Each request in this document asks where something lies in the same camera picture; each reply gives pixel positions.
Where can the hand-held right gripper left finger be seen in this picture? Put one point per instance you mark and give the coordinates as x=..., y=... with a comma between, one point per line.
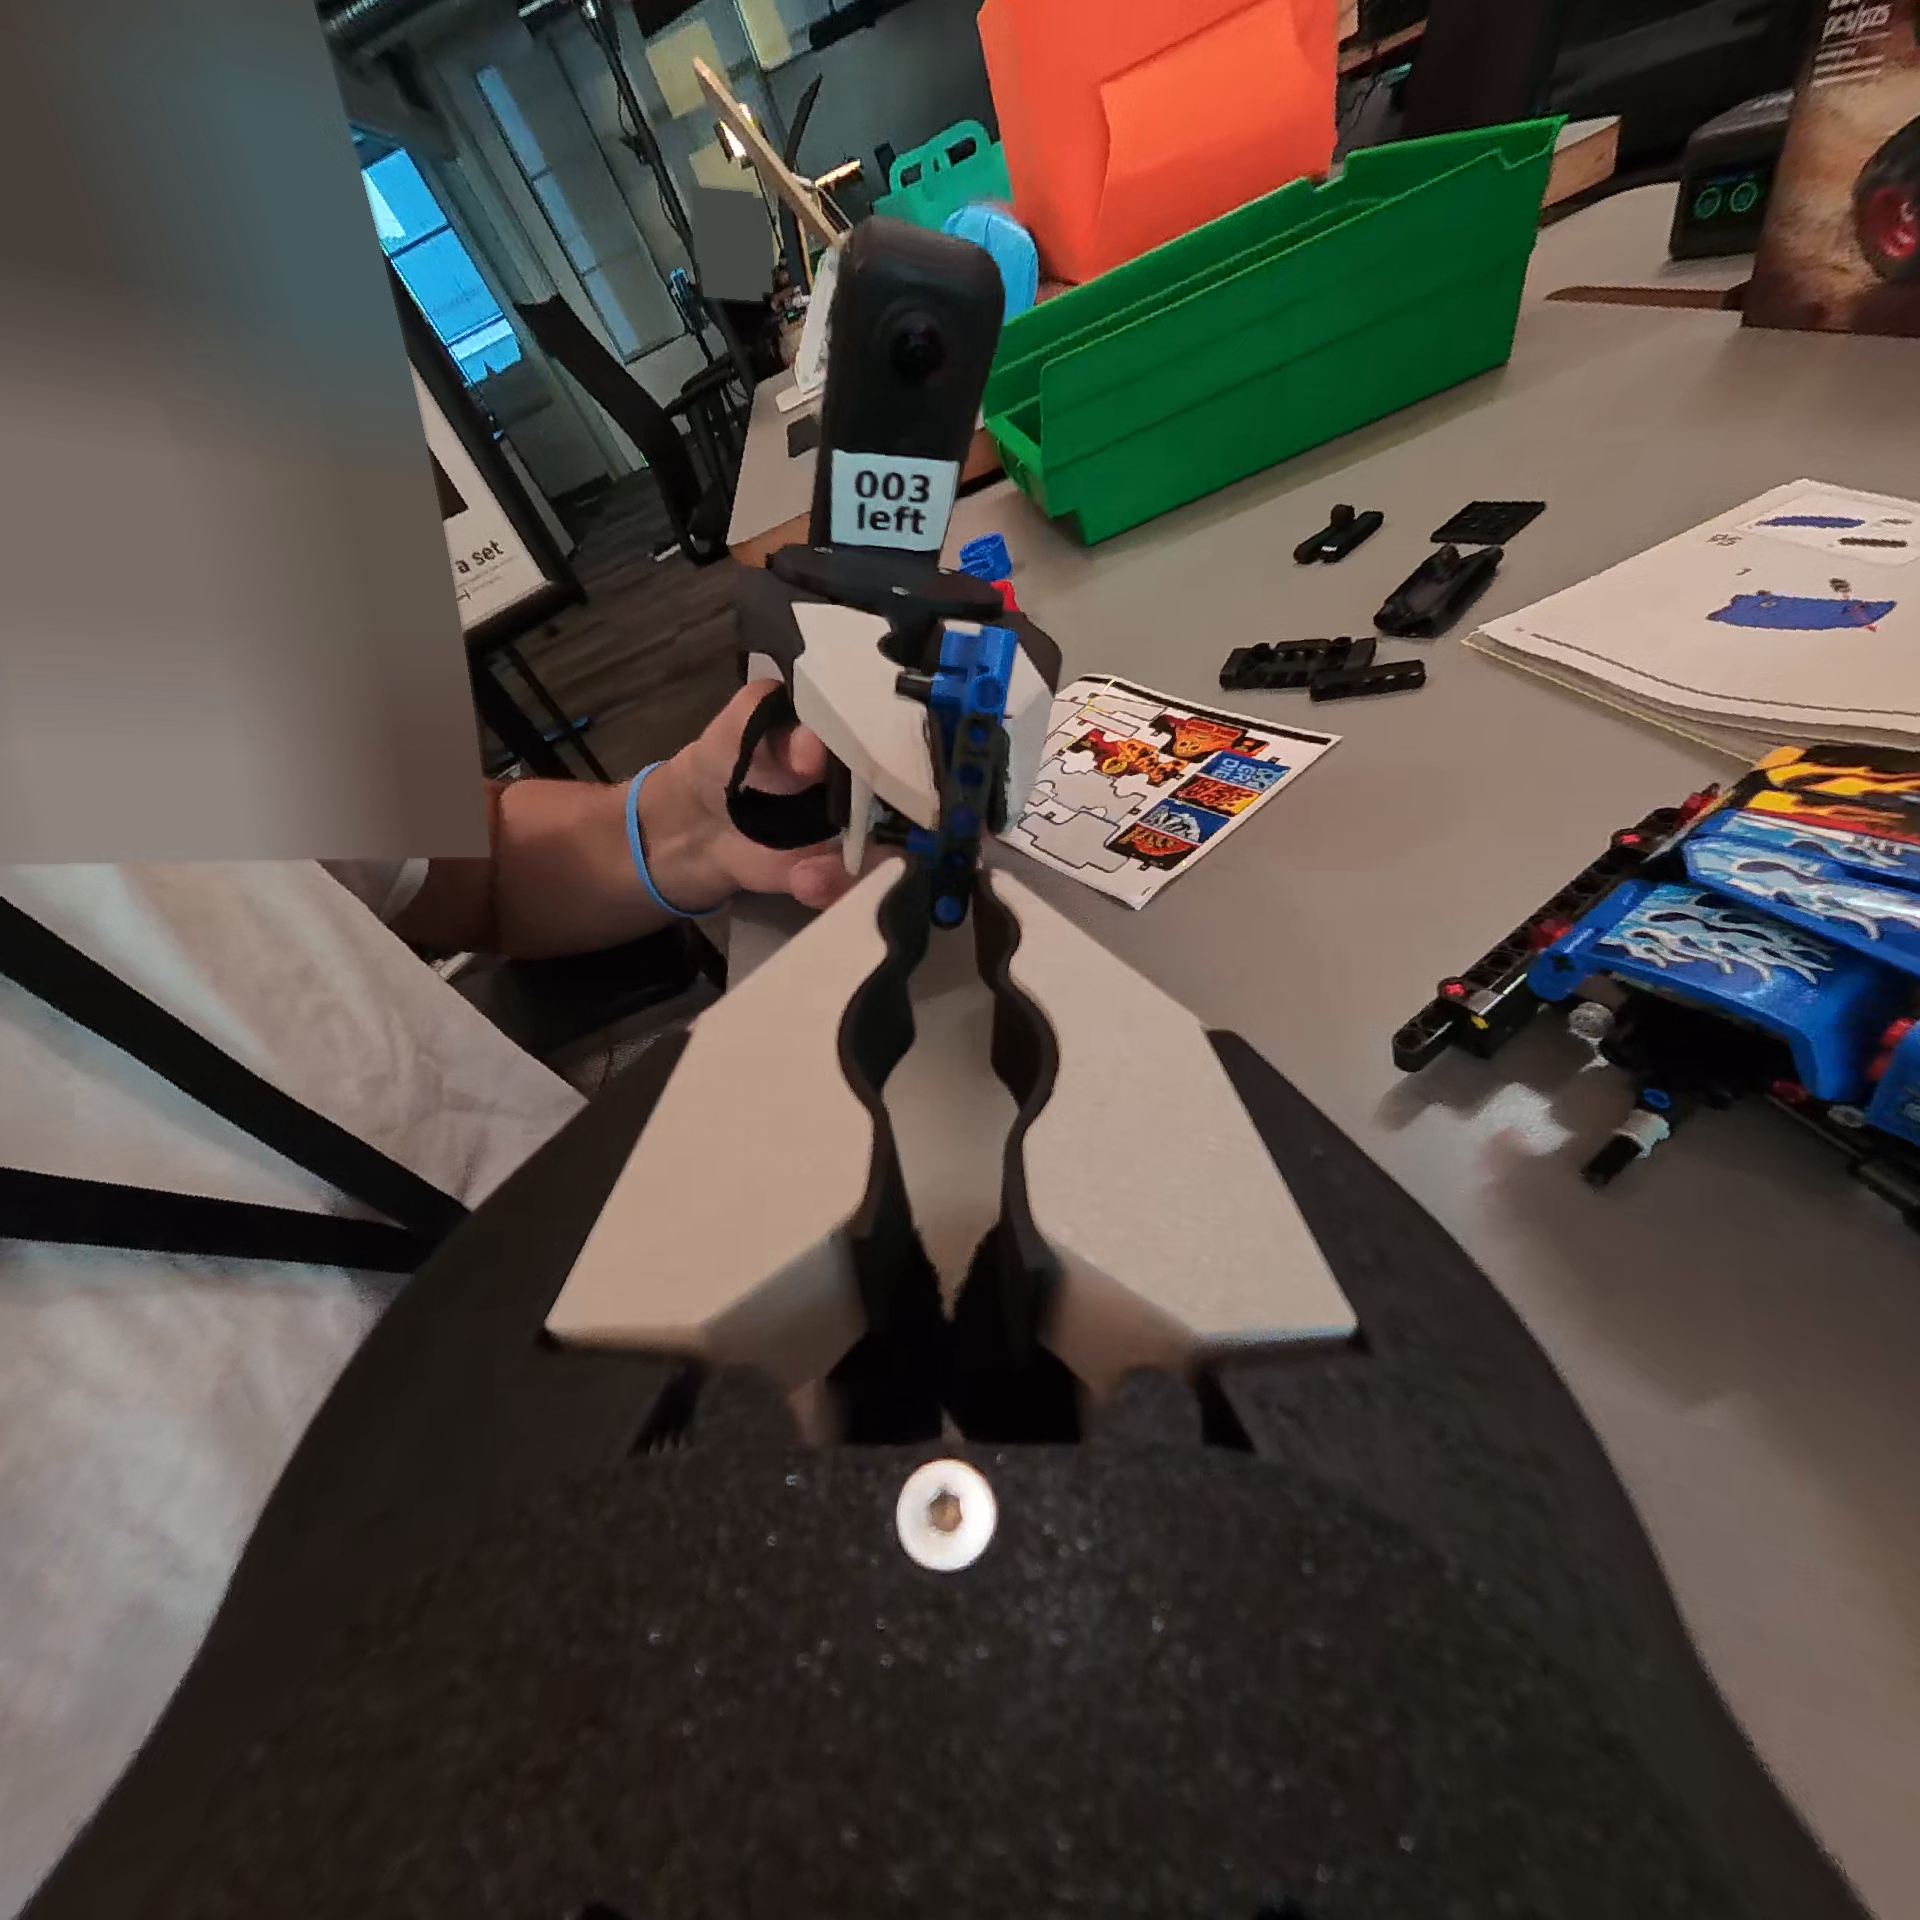
x=721, y=1170

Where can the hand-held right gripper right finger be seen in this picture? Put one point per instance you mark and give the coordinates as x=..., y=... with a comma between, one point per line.
x=1186, y=1184

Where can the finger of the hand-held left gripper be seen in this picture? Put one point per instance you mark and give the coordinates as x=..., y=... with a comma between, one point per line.
x=862, y=691
x=1030, y=721

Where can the blue lego assembly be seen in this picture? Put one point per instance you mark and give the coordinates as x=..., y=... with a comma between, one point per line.
x=961, y=674

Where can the flame decorated lego truck model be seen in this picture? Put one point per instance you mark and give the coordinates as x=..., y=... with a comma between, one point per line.
x=1724, y=961

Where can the person's left forearm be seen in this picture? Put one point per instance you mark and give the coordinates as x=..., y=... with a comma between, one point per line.
x=571, y=868

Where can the lego sticker sheet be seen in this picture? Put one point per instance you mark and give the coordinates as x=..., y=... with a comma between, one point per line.
x=1186, y=780

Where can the black lego pin connector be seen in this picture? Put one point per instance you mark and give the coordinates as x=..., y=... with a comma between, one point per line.
x=1335, y=538

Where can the black curved lego panel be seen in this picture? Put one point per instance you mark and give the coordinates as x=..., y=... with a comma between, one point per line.
x=1437, y=589

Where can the black flat lego plate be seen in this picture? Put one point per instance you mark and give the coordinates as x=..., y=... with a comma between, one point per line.
x=1490, y=522

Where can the lego instruction booklet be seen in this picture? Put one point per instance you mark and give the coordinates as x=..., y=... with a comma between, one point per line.
x=1695, y=628

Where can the lego set box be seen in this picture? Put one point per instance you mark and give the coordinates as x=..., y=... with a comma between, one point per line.
x=1838, y=164

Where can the person's left hand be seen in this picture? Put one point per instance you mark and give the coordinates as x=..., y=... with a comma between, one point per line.
x=705, y=840

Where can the light blue plastic object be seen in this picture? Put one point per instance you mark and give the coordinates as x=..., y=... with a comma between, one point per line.
x=997, y=253

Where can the mint green plastic holder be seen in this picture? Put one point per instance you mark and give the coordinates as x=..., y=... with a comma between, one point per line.
x=938, y=171

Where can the blue wristband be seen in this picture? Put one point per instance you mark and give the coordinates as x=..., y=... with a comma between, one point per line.
x=647, y=854

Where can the black office chair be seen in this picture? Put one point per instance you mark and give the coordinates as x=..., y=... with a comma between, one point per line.
x=629, y=404

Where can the orange plastic bin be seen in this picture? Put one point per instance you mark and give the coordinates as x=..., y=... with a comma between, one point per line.
x=1156, y=120

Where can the green plastic bin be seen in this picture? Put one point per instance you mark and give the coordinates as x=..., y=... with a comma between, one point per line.
x=1291, y=358

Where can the framed marker sign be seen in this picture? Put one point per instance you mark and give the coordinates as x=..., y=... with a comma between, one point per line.
x=489, y=509

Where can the person's white shirt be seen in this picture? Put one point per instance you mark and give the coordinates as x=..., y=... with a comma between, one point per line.
x=181, y=1499

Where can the black device with green display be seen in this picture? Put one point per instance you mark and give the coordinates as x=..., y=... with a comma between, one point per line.
x=1724, y=187

